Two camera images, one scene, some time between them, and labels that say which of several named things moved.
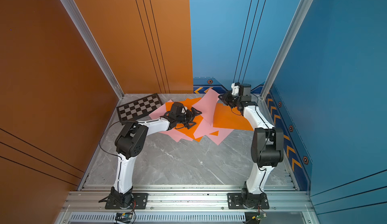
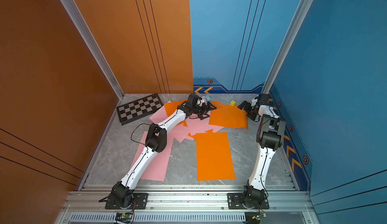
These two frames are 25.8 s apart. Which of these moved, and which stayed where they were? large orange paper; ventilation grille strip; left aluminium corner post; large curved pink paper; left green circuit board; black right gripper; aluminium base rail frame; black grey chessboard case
Moved: black right gripper; large orange paper; large curved pink paper
Stayed: aluminium base rail frame; black grey chessboard case; left aluminium corner post; left green circuit board; ventilation grille strip
